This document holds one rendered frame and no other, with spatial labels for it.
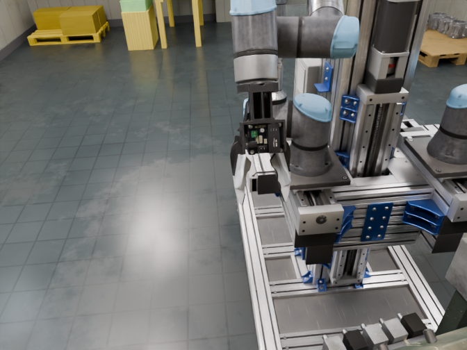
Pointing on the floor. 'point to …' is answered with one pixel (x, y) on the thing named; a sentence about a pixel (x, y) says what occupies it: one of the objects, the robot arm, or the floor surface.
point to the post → (454, 315)
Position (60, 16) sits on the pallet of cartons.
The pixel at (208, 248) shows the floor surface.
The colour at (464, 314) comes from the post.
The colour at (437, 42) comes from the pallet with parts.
